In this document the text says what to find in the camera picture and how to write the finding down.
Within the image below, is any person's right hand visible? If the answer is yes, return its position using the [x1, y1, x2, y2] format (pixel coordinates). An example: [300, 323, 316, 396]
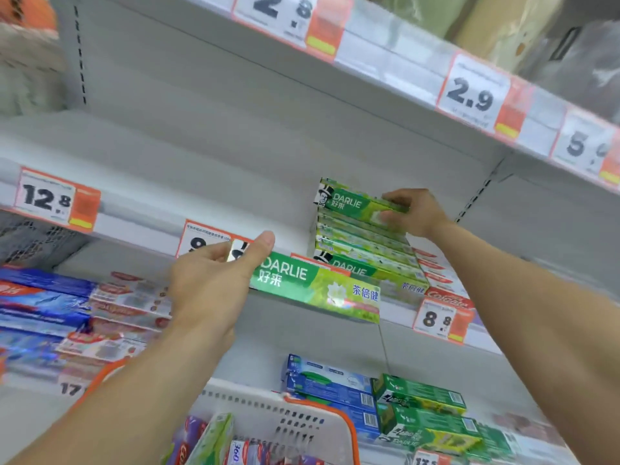
[379, 189, 451, 239]

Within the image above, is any person's left hand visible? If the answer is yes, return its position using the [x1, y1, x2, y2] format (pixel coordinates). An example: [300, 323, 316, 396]
[167, 231, 276, 335]

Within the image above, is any person's right forearm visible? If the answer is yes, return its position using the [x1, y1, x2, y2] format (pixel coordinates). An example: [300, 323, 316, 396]
[429, 220, 620, 465]

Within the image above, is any person's left forearm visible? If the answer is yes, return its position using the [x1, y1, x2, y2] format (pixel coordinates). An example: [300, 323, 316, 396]
[10, 312, 238, 465]

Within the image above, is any white orange price tag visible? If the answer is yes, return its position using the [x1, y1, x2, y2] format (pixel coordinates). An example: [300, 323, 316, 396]
[412, 449, 454, 465]
[436, 53, 534, 141]
[290, 253, 352, 277]
[413, 297, 476, 345]
[14, 167, 101, 233]
[232, 0, 355, 62]
[56, 373, 100, 398]
[175, 219, 253, 260]
[550, 108, 620, 187]

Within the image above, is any blue toothpaste box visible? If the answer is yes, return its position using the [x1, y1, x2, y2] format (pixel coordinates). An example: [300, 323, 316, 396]
[291, 392, 381, 442]
[286, 354, 374, 394]
[282, 373, 377, 411]

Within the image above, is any pile of red white toothpaste boxes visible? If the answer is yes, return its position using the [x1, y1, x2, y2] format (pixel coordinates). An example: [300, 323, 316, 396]
[57, 271, 173, 365]

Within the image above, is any white metal shelf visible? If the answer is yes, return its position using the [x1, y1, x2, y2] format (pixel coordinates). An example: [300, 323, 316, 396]
[0, 111, 504, 355]
[0, 370, 582, 465]
[97, 0, 620, 195]

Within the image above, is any dark green toothpaste box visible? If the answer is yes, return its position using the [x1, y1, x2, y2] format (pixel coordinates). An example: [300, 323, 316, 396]
[462, 425, 520, 463]
[373, 374, 468, 415]
[377, 402, 483, 455]

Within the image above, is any light green box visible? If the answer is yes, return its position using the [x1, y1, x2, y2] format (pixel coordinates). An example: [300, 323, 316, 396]
[186, 413, 236, 465]

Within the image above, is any red white toothpaste tube pack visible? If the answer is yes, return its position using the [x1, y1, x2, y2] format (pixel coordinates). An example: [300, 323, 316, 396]
[227, 439, 273, 465]

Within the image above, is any purple red packet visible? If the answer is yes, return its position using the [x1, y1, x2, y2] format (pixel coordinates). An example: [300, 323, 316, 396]
[161, 415, 209, 465]

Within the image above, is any green wrapped roll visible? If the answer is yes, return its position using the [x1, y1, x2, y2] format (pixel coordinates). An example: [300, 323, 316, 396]
[372, 0, 471, 40]

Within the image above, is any beige wrapped roll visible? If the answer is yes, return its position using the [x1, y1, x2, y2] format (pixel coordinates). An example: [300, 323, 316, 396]
[452, 0, 566, 74]

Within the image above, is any grey mesh liner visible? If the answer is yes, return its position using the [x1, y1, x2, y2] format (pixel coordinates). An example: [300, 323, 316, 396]
[0, 210, 91, 270]

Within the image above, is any pile of blue toothpaste boxes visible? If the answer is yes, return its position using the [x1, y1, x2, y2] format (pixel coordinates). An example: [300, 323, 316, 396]
[0, 265, 98, 379]

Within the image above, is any clear plastic wrapped package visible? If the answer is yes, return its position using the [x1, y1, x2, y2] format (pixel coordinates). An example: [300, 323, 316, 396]
[519, 19, 620, 125]

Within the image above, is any pink packet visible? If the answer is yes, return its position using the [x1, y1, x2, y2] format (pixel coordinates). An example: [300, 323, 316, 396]
[493, 413, 554, 444]

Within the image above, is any white slotted shelf upright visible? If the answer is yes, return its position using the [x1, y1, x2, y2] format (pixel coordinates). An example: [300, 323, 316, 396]
[51, 0, 92, 111]

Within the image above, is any pale wrapped package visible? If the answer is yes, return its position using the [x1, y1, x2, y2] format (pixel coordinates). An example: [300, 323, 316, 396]
[0, 23, 67, 118]

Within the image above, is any orange packet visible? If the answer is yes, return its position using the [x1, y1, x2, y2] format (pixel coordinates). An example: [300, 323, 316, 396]
[0, 0, 59, 32]

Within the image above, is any white shelf bracket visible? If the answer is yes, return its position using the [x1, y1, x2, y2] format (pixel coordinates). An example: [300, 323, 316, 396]
[454, 159, 515, 224]

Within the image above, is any white shopping basket orange handle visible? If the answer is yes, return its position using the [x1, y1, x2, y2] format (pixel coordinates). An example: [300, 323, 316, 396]
[73, 357, 362, 465]

